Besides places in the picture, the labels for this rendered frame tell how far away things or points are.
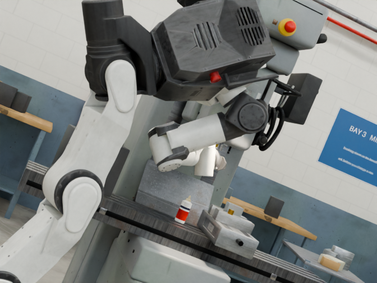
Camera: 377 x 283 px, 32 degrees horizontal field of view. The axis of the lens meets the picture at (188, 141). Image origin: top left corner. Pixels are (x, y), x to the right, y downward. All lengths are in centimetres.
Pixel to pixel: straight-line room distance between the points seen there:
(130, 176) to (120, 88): 104
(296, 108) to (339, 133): 452
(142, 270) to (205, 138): 55
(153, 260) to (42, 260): 49
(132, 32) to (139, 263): 81
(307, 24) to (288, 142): 477
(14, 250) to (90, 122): 41
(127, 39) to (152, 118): 101
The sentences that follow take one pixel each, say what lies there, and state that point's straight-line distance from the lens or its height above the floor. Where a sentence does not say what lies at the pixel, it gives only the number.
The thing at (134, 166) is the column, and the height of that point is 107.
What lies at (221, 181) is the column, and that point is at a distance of 287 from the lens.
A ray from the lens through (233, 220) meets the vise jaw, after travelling 243.
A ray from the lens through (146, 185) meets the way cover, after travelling 275.
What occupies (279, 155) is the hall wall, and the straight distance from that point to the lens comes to 703.
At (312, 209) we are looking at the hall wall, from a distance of 725.
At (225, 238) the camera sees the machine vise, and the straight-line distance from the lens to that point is 232.
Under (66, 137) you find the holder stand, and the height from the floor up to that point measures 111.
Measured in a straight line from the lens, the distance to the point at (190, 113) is 255.
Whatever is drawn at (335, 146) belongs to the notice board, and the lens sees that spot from 726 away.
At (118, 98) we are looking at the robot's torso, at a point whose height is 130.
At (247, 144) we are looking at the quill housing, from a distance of 240.
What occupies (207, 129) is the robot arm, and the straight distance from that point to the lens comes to 194.
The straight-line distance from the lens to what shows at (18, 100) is 609.
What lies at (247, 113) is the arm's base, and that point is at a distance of 190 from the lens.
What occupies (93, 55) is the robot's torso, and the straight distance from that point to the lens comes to 182.
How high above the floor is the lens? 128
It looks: level
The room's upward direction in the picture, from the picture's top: 23 degrees clockwise
